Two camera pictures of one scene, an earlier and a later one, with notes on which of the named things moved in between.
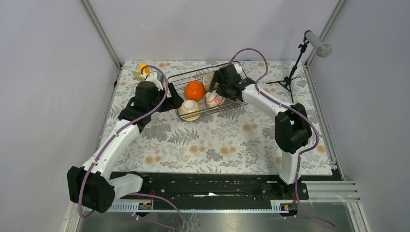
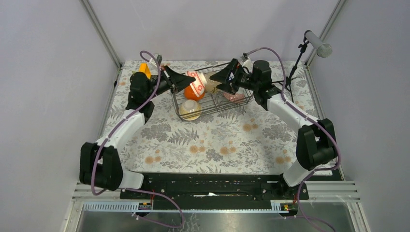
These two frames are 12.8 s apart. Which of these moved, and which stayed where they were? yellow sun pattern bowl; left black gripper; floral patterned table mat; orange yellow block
Moved: left black gripper
Stayed: floral patterned table mat; orange yellow block; yellow sun pattern bowl
